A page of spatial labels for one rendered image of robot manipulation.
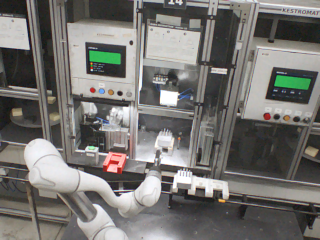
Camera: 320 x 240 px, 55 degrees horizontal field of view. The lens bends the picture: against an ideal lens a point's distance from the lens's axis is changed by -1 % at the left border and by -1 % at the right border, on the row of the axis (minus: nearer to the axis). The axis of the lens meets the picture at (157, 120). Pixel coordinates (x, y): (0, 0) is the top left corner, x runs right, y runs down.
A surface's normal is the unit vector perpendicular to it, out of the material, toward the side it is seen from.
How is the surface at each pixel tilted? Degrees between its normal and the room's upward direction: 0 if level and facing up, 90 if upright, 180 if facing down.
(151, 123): 90
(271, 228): 0
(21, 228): 0
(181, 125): 90
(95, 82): 90
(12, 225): 0
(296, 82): 90
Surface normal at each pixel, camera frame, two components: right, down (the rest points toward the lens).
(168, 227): 0.07, -0.88
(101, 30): -0.14, 0.47
